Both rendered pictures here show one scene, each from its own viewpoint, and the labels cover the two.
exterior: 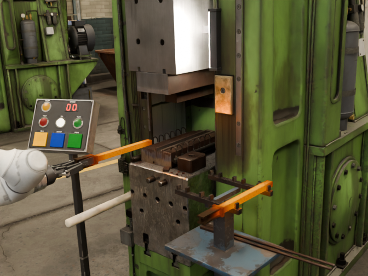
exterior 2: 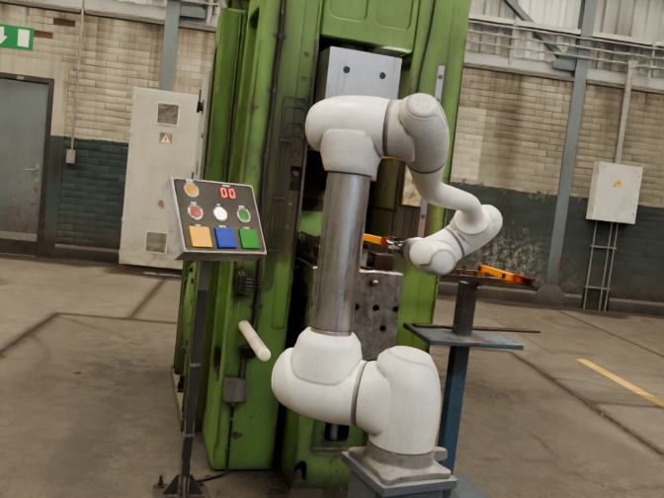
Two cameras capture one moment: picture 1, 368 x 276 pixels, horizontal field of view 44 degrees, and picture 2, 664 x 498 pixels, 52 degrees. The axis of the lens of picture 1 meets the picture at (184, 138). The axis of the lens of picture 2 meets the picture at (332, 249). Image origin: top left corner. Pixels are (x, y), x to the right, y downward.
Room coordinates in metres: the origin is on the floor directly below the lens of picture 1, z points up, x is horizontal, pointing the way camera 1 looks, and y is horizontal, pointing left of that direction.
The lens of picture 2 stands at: (0.65, 2.46, 1.22)
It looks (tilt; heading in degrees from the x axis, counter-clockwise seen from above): 5 degrees down; 303
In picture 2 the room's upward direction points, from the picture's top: 6 degrees clockwise
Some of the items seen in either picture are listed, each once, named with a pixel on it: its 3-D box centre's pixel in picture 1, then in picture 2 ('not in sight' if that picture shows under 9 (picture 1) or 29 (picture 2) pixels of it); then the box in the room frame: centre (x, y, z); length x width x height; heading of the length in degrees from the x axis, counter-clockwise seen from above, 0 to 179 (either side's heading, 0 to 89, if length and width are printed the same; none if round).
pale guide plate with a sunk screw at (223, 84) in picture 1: (224, 95); (412, 186); (2.00, -0.18, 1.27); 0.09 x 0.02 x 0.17; 50
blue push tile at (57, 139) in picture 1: (57, 140); (224, 238); (2.28, 0.66, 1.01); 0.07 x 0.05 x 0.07; 75
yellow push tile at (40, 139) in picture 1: (40, 139); (200, 237); (2.31, 0.75, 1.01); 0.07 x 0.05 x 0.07; 75
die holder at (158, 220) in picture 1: (194, 195); (333, 310); (2.24, -0.04, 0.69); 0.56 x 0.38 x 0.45; 140
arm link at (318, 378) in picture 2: not in sight; (333, 259); (1.53, 1.11, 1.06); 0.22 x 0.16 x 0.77; 19
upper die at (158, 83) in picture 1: (180, 76); (338, 166); (2.27, 0.01, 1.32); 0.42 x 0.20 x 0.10; 140
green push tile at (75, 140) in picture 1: (75, 141); (248, 239); (2.25, 0.56, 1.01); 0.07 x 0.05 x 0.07; 75
